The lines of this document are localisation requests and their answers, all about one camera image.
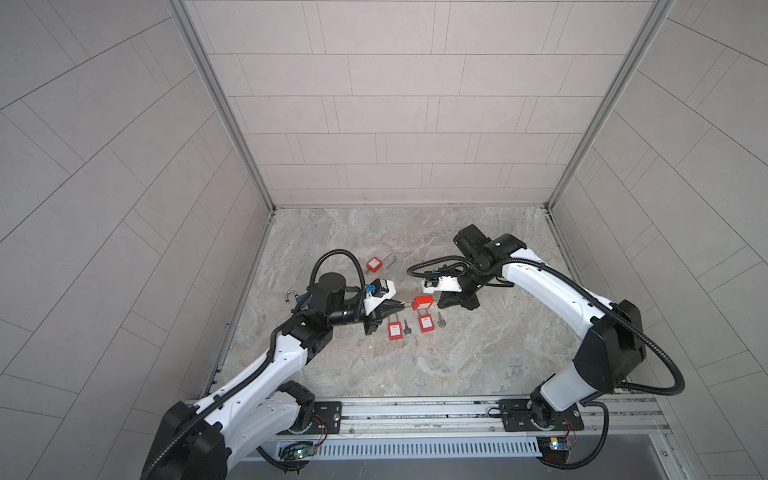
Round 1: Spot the red padlock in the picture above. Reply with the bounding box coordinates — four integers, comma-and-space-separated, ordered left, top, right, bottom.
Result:
387, 321, 405, 341
403, 294, 434, 311
417, 309, 435, 333
366, 253, 396, 273

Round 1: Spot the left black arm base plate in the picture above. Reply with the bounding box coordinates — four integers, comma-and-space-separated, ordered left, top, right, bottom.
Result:
281, 401, 343, 435

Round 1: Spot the right green circuit board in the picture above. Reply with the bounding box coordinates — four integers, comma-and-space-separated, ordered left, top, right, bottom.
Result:
536, 436, 573, 465

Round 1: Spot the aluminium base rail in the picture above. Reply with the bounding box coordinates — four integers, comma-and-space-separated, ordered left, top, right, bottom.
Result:
206, 392, 670, 454

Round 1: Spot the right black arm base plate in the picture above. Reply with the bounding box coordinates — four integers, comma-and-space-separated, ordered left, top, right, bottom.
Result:
497, 398, 584, 433

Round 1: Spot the white slotted cable duct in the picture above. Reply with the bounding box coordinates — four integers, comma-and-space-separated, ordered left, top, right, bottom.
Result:
309, 436, 542, 461

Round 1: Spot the blue padlock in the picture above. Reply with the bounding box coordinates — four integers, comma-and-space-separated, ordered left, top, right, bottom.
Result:
285, 290, 299, 305

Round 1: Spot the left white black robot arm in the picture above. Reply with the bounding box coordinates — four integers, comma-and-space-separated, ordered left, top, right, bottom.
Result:
141, 249, 405, 479

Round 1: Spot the left green circuit board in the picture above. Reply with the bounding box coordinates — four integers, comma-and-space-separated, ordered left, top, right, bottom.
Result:
279, 441, 317, 463

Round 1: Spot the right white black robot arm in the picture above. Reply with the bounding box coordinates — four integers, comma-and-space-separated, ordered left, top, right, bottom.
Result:
401, 224, 685, 471

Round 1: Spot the green circuit board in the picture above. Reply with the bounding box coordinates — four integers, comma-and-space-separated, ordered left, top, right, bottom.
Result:
536, 436, 573, 465
279, 441, 317, 463

